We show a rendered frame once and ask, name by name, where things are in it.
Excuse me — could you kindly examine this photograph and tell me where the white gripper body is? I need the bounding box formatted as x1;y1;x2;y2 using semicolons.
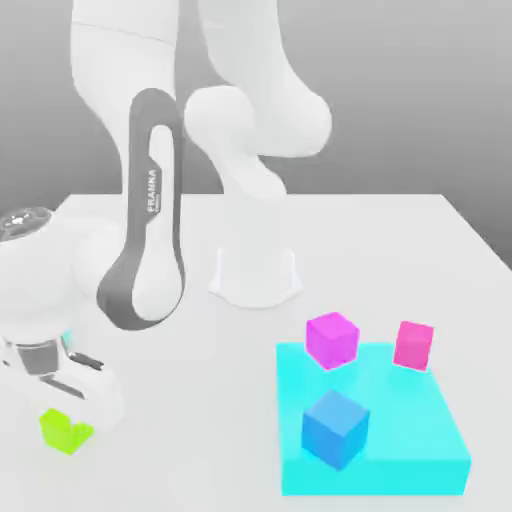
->
39;364;125;434

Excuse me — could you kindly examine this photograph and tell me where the small blue cube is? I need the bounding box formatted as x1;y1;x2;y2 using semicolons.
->
300;388;371;472

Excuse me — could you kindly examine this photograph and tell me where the small green cube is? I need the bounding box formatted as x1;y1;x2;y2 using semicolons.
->
38;407;96;456

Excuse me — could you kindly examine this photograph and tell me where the small pink cube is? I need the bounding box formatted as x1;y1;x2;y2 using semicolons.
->
392;320;436;373

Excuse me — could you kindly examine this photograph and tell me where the large cyan box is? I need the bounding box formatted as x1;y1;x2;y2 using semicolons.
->
275;340;473;497

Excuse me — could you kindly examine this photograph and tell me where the small magenta cube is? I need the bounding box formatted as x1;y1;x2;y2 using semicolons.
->
305;311;361;372

